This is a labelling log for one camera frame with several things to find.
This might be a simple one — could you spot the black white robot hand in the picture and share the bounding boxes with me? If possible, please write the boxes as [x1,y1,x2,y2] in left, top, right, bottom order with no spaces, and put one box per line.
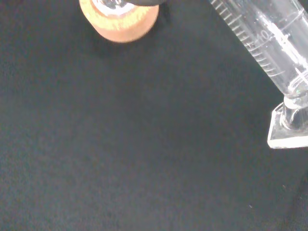
[127,0,167,6]

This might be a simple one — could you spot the cork ring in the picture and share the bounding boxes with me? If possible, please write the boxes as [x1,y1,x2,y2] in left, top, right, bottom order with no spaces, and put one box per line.
[78,0,160,44]

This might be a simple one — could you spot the black cloth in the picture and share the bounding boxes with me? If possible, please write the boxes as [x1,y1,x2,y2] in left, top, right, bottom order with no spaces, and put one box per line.
[0,0,308,231]

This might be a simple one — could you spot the clear round-bottom flask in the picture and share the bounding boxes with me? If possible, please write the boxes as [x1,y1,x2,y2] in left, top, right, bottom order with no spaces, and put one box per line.
[95,0,136,15]

